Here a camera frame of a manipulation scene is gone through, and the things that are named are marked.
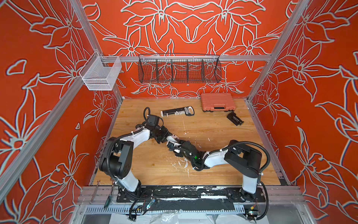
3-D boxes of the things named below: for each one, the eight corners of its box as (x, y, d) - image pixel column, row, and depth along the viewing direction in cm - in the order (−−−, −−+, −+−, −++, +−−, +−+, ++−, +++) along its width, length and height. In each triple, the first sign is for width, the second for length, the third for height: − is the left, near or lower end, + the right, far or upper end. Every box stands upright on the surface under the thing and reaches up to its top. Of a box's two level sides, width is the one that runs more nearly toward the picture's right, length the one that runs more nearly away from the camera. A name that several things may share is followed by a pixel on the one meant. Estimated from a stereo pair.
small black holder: (237, 126, 103) (238, 124, 101) (225, 116, 109) (226, 114, 107) (243, 123, 105) (244, 120, 103) (231, 113, 111) (232, 111, 109)
